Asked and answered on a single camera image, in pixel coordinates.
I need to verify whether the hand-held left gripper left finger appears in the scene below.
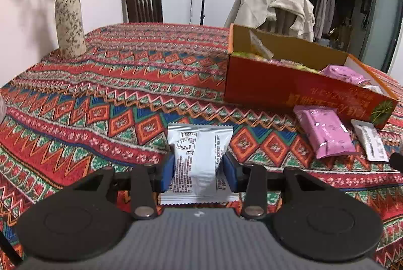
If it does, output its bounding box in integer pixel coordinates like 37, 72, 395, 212
67, 143, 176, 221

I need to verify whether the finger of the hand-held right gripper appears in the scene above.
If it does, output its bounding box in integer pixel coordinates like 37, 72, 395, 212
390, 151, 403, 174

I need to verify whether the grey hanging coat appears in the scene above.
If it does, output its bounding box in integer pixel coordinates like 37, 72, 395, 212
313, 0, 328, 40

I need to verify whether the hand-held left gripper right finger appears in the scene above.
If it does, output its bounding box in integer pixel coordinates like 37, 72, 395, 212
221, 151, 335, 221

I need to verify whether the small floral ceramic vase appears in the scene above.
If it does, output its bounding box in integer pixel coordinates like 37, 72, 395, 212
54, 0, 87, 58

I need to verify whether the orange cardboard box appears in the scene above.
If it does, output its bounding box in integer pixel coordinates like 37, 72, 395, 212
223, 23, 400, 130

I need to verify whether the beige jacket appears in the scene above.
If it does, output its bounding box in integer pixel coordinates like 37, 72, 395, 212
224, 0, 316, 42

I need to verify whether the pink snack packet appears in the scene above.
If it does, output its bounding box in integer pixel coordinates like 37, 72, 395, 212
319, 65, 367, 86
293, 105, 357, 160

